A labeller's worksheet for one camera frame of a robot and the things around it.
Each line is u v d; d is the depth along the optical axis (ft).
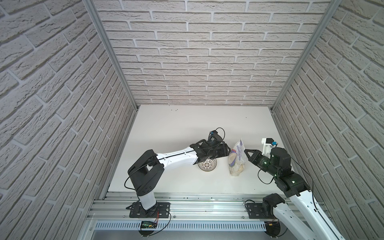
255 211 2.39
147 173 1.49
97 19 2.41
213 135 2.16
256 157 2.08
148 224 2.34
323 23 2.43
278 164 1.78
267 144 2.19
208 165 2.89
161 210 2.40
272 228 2.29
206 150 2.11
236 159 2.55
